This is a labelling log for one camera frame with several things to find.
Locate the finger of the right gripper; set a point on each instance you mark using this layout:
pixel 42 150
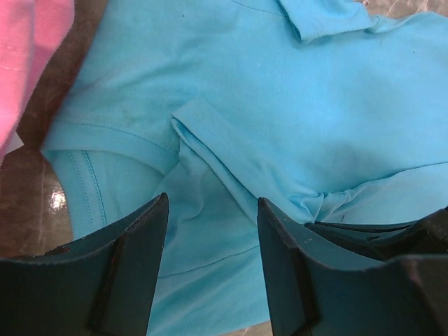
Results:
pixel 427 235

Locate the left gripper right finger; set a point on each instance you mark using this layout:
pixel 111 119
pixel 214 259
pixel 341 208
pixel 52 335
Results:
pixel 315 287

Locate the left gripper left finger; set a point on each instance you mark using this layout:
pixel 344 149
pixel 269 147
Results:
pixel 101 284

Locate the cyan blue t-shirt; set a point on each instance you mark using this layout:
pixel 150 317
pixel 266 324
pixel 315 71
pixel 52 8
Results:
pixel 330 112

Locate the pink t-shirt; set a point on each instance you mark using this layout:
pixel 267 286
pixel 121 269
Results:
pixel 31 32

